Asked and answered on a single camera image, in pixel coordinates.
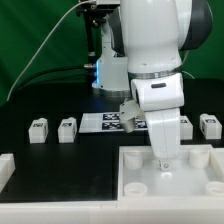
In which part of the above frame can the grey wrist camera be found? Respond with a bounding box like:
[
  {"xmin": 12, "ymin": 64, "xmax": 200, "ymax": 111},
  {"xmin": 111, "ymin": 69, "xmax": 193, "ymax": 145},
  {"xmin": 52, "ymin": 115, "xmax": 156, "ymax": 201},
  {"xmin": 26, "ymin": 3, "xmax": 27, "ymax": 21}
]
[{"xmin": 119, "ymin": 99, "xmax": 145, "ymax": 133}]

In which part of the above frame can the white square tabletop tray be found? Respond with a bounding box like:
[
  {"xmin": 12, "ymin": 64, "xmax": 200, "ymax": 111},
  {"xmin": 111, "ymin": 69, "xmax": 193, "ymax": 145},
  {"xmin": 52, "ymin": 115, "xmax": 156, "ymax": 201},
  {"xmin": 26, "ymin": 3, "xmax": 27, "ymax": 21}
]
[{"xmin": 118, "ymin": 145, "xmax": 224, "ymax": 200}]

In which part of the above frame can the white sheet with fiducial tags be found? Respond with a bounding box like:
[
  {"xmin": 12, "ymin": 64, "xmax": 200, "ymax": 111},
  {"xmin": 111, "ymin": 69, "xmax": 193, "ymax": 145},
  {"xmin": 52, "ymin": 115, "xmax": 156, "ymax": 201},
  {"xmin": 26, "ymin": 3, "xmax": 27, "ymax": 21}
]
[{"xmin": 78, "ymin": 111, "xmax": 149, "ymax": 134}]

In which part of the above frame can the black camera stand post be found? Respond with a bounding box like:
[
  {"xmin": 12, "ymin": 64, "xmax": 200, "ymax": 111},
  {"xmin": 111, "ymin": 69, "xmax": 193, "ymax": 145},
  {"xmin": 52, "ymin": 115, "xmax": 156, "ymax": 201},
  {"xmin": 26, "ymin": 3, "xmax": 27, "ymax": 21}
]
[{"xmin": 76, "ymin": 0, "xmax": 106, "ymax": 69}]

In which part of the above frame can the white front rail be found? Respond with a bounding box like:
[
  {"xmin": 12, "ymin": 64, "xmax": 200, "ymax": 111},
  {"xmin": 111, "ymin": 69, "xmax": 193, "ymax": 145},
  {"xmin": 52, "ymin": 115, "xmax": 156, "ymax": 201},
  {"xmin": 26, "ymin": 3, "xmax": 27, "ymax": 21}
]
[{"xmin": 0, "ymin": 197, "xmax": 224, "ymax": 224}]

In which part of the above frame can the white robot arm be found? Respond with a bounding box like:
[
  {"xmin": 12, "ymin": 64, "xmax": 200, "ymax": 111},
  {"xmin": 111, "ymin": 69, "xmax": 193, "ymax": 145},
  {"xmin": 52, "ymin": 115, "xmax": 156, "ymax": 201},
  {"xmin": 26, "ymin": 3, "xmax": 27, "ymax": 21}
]
[{"xmin": 95, "ymin": 0, "xmax": 213, "ymax": 171}]

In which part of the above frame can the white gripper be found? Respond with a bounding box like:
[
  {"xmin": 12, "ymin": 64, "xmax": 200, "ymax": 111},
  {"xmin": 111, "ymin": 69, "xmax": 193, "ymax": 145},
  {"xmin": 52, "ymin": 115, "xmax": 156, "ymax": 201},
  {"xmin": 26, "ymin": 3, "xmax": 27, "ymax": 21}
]
[{"xmin": 131, "ymin": 73, "xmax": 184, "ymax": 172}]

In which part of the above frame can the white right obstacle block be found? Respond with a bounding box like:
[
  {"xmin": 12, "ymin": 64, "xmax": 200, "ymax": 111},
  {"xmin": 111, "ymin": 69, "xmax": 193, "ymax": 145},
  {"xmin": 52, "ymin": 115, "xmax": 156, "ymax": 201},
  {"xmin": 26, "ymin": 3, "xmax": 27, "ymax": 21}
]
[{"xmin": 210, "ymin": 148, "xmax": 224, "ymax": 182}]

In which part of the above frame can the overhead camera box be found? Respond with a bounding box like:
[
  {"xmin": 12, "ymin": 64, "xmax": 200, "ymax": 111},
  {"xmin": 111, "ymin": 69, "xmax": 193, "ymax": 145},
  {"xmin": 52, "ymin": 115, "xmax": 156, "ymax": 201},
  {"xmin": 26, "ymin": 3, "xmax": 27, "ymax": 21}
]
[{"xmin": 96, "ymin": 0, "xmax": 120, "ymax": 8}]

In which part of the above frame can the white cable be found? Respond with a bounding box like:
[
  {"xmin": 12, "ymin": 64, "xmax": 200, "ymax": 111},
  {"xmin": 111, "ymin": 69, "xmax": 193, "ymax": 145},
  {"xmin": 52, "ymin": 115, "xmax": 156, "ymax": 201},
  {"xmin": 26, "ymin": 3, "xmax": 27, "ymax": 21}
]
[{"xmin": 6, "ymin": 0, "xmax": 94, "ymax": 102}]

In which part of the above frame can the white left obstacle block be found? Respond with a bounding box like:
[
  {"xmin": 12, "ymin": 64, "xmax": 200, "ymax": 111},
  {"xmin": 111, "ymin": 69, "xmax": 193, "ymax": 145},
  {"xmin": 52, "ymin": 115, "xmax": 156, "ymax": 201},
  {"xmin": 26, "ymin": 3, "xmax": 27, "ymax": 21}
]
[{"xmin": 0, "ymin": 154, "xmax": 15, "ymax": 193}]

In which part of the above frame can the white obstacle block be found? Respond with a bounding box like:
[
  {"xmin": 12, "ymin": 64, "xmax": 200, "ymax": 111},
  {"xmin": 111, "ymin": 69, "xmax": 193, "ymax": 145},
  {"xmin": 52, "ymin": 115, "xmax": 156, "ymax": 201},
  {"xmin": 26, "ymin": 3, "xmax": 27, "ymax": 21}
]
[
  {"xmin": 0, "ymin": 154, "xmax": 15, "ymax": 193},
  {"xmin": 210, "ymin": 148, "xmax": 224, "ymax": 182}
]

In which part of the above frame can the black cable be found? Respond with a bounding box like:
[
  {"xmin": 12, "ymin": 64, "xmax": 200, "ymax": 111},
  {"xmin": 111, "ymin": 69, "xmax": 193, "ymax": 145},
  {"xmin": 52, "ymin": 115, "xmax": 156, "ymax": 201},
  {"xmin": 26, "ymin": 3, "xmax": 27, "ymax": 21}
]
[{"xmin": 15, "ymin": 65, "xmax": 98, "ymax": 92}]

